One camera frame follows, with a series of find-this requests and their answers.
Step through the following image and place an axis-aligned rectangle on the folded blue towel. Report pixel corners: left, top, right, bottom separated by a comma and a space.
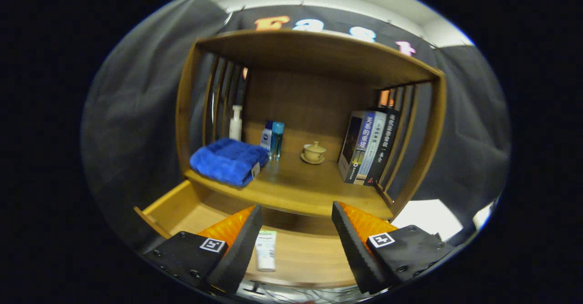
189, 138, 269, 188

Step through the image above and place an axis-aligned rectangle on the clear blue bottle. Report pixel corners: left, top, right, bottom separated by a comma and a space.
270, 122, 286, 161

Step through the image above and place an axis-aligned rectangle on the small white and blue bottle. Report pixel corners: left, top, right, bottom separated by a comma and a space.
260, 121, 274, 153

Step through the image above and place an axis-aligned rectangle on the book with black spine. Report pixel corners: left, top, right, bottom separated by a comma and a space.
364, 108, 401, 187

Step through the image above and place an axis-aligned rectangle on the wooden countertop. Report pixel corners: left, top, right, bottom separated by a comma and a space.
184, 147, 394, 220

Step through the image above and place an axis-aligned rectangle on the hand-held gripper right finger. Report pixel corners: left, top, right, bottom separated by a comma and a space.
331, 201, 456, 294

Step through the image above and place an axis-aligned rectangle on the book with pale grey spine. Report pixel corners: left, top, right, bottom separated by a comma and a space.
355, 111, 388, 186

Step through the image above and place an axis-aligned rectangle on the white pump bottle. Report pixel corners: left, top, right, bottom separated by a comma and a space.
229, 105, 243, 142

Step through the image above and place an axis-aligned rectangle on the white box unit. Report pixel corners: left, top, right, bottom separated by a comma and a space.
392, 199, 464, 242

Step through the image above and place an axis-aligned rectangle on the wooden cabinet with shelf frame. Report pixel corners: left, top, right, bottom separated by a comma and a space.
134, 28, 446, 291

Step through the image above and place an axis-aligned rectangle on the beige lidded teacup with saucer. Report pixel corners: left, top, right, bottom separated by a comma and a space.
300, 141, 327, 165

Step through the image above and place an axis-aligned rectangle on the book with blue spine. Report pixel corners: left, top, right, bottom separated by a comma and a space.
338, 111, 376, 184

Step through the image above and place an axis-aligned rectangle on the white cosmetic tube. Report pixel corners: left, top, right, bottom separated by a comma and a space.
255, 230, 277, 273

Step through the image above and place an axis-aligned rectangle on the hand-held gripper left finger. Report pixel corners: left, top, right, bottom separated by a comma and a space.
143, 205, 264, 295

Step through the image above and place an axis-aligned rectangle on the wooden drawer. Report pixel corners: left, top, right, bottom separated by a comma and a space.
133, 180, 360, 290

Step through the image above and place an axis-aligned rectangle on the black backdrop cloth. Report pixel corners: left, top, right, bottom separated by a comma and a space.
81, 0, 511, 250

